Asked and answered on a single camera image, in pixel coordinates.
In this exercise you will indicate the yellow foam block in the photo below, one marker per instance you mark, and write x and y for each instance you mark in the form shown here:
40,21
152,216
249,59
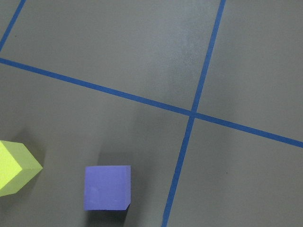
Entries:
17,167

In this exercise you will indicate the purple foam block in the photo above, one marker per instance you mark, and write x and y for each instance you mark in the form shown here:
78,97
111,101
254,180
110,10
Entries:
107,188

